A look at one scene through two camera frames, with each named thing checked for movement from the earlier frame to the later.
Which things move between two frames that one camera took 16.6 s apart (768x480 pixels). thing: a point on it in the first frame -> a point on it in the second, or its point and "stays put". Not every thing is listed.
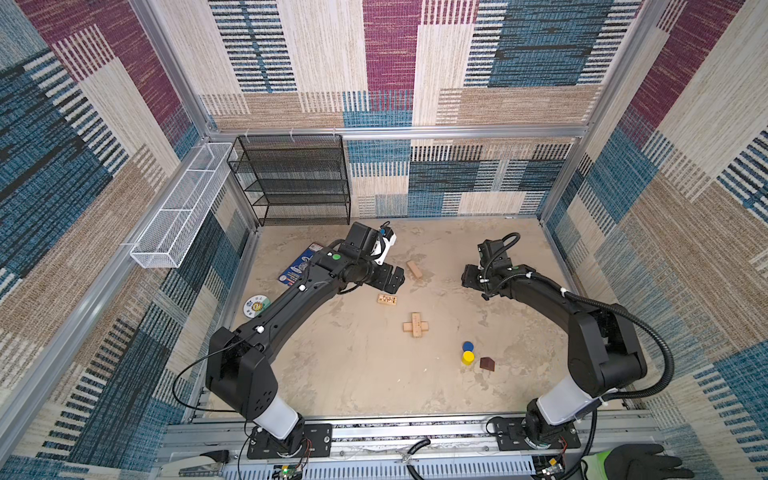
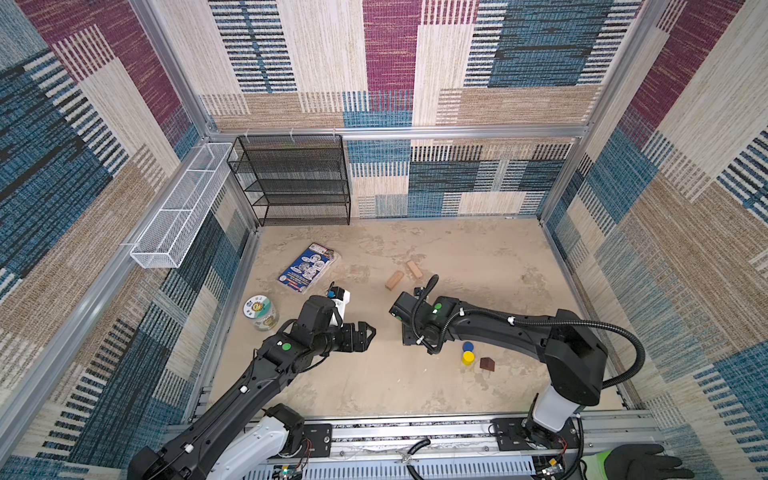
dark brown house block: (487, 363) stays put
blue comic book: (294, 270) stays put
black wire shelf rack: (294, 180) stays put
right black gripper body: (477, 278) -> (412, 336)
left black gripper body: (377, 276) -> (339, 339)
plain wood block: (414, 268) stays put
